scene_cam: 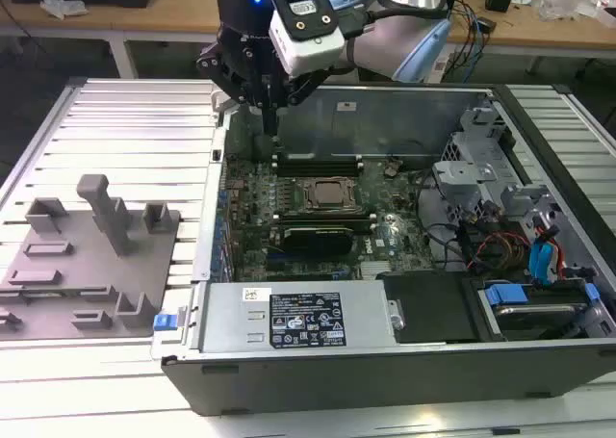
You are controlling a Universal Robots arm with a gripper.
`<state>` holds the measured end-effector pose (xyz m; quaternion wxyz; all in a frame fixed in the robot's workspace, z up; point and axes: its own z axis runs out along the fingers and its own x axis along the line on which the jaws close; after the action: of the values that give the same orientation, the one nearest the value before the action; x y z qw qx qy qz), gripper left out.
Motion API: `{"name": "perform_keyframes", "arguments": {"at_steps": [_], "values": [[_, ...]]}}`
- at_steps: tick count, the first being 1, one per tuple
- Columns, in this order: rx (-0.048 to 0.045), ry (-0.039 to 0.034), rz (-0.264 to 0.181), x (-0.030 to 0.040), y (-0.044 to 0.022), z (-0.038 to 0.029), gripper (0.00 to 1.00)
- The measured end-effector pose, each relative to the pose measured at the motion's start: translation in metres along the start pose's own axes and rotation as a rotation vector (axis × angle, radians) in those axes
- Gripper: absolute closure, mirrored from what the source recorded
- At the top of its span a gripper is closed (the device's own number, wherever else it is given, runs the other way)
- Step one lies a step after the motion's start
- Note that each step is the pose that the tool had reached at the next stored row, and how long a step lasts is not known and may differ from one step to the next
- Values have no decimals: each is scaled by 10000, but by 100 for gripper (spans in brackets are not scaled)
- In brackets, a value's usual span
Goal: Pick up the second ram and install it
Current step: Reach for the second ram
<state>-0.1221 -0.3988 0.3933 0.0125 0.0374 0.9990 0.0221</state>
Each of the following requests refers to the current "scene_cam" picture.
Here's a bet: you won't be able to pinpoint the CPU socket with metal cover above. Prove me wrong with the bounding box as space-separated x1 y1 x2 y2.
300 175 363 214

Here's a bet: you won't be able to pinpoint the blue hanging cables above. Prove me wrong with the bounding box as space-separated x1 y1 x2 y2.
459 2 488 84

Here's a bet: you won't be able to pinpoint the clear plastic bags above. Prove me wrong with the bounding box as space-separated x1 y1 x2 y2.
532 0 603 24

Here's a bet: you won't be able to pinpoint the thin black looped wire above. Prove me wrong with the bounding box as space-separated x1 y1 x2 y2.
417 175 469 267

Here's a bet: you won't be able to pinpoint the black graphics card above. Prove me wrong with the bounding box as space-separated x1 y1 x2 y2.
281 225 353 257

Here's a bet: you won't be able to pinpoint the black plastic cover panel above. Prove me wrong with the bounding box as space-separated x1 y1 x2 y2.
376 271 483 347

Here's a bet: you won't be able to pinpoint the green motherboard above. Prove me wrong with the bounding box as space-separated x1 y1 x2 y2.
218 153 434 283

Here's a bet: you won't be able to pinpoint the hard disk in blue carrier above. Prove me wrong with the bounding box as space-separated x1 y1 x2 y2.
475 282 601 342

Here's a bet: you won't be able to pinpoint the open black PC case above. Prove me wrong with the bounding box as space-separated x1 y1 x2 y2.
151 79 616 418

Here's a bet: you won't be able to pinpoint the installed RAM stick white label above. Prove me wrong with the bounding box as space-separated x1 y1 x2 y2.
277 151 361 163

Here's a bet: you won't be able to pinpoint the silver power supply unit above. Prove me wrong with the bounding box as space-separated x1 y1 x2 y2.
199 281 401 355

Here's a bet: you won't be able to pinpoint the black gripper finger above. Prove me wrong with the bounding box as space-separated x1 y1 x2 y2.
270 66 334 137
194 42 272 137

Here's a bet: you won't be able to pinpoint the blue flat data wire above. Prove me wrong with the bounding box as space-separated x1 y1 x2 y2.
527 215 562 286

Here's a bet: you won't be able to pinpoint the grey parts rack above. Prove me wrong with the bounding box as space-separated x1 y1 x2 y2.
0 172 185 342

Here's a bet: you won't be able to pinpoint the wooden desk white frame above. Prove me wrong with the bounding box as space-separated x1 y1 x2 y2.
0 0 616 81

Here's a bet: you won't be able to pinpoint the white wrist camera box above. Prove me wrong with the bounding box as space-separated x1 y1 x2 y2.
268 0 347 78

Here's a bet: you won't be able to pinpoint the black RAM slot row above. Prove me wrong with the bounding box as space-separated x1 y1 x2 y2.
272 151 366 179
272 209 377 233

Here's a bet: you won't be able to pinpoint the grey metal drive cage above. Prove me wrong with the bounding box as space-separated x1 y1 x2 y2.
431 105 512 228

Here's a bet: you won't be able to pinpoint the crumpled white plastic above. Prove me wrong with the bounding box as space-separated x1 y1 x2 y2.
39 0 90 21

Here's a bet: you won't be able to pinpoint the small silver heatsink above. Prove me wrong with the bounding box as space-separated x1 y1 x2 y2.
358 259 395 281

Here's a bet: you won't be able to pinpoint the yellow red black wire bundle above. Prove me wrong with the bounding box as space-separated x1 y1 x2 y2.
460 229 531 271

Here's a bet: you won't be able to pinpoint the silver CPU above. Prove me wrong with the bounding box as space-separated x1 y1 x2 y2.
315 182 350 206

